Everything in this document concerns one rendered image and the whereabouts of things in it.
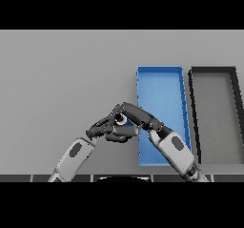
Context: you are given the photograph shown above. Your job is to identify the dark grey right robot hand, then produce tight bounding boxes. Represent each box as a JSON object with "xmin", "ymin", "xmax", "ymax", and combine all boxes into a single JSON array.
[{"xmin": 121, "ymin": 101, "xmax": 165, "ymax": 133}]

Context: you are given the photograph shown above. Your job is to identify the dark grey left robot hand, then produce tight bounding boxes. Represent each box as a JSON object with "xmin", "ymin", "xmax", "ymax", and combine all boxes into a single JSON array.
[{"xmin": 85, "ymin": 103, "xmax": 140, "ymax": 143}]

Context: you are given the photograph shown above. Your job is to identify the blue pipe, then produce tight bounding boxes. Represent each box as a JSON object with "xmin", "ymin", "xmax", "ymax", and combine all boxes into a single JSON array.
[{"xmin": 114, "ymin": 113, "xmax": 134, "ymax": 127}]

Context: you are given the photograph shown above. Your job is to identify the blue bin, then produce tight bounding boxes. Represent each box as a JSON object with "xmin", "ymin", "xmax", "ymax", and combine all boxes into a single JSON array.
[{"xmin": 136, "ymin": 65, "xmax": 193, "ymax": 167}]

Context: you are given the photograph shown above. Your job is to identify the dark grey bin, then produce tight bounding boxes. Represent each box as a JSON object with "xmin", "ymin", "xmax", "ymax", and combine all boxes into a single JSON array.
[{"xmin": 188, "ymin": 66, "xmax": 244, "ymax": 165}]

